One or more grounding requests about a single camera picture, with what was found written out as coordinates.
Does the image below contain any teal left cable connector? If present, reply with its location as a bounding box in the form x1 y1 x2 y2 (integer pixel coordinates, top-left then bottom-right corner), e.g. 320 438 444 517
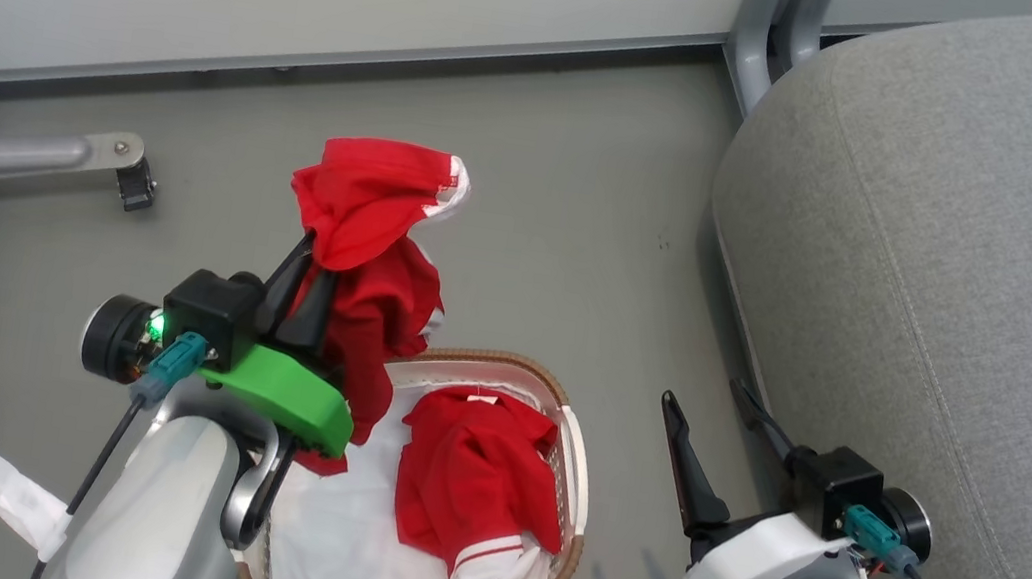
127 323 214 415

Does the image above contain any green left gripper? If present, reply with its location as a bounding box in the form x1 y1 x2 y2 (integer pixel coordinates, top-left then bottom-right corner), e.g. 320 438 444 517
190 223 380 461

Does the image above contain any red garment with white collar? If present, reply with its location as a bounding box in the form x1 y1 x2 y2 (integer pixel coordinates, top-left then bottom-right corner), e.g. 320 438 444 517
251 127 477 492

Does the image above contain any teal cable connector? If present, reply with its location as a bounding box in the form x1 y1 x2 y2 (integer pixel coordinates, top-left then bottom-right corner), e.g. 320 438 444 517
127 323 214 415
834 501 927 579

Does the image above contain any teal right cable connector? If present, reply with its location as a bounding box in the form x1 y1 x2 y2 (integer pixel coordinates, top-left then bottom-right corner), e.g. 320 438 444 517
834 501 927 579

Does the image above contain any white basket liner cloth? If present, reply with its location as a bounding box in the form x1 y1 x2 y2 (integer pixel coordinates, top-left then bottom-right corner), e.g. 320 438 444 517
258 339 565 579

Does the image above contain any grey partition frame leg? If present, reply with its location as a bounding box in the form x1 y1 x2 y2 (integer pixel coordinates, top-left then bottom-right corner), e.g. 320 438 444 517
0 48 158 212

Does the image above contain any white wicker laundry basket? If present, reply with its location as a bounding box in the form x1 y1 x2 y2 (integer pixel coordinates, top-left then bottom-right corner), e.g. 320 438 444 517
233 319 611 579

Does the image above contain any grey fabric sofa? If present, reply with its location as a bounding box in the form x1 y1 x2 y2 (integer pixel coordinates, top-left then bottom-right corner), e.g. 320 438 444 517
657 0 1032 579

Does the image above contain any grey partition post foot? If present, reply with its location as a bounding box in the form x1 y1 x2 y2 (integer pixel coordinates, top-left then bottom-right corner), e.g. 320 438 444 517
717 0 802 123
775 0 841 82

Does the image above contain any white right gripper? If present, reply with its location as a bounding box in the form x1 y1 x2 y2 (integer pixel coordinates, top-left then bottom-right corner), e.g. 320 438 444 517
636 367 876 579

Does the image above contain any grey partition base rail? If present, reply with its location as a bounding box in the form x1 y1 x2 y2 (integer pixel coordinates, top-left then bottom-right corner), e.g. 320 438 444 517
0 0 732 193

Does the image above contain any red garment with striped cuff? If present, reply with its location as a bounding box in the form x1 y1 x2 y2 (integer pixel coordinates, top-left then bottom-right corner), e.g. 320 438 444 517
380 377 584 579

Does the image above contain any black caster wheel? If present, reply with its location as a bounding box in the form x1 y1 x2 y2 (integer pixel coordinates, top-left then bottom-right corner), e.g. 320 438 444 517
110 155 162 217

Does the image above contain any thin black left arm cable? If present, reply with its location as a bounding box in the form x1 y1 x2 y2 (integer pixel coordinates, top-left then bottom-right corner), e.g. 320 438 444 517
28 384 148 579

